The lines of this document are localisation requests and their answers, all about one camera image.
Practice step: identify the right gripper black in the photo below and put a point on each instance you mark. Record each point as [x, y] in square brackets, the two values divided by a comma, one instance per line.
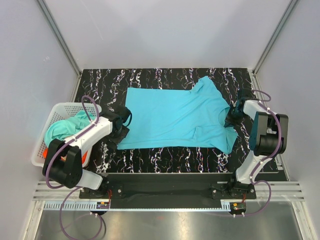
[231, 118]

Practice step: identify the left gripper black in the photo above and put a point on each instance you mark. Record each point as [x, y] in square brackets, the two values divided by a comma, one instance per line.
[120, 135]

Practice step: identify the bright blue t shirt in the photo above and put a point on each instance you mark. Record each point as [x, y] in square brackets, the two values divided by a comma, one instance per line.
[178, 118]

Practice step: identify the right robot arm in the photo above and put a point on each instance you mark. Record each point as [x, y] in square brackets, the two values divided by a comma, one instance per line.
[268, 138]

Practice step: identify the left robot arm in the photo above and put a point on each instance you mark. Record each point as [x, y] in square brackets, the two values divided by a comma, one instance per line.
[63, 162]

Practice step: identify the teal green t shirt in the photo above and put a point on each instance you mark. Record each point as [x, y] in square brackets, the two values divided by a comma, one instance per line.
[67, 127]

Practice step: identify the white plastic laundry basket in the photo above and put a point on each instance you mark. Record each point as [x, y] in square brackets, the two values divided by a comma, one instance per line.
[59, 112]

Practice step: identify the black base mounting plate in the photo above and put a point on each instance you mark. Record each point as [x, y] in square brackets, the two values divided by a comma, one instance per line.
[202, 184]

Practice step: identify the orange t shirt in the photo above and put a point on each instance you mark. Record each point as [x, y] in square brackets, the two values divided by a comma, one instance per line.
[84, 159]

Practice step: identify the left small connector board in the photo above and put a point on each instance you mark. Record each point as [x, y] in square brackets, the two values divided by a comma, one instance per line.
[103, 204]

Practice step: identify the small connector board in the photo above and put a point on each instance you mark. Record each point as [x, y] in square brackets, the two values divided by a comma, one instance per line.
[239, 206]
[103, 204]

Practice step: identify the right small connector board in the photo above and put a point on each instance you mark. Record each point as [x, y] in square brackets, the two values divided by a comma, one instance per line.
[239, 206]

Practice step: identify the aluminium front rail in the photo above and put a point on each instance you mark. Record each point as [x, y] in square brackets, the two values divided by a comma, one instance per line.
[65, 199]

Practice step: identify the right aluminium frame post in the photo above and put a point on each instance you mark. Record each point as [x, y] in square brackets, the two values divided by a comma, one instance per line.
[275, 35]

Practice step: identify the aluminium frame post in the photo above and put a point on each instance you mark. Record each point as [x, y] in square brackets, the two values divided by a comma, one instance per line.
[275, 35]
[58, 35]

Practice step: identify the left aluminium frame post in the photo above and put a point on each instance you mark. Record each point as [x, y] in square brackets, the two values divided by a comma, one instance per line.
[58, 35]

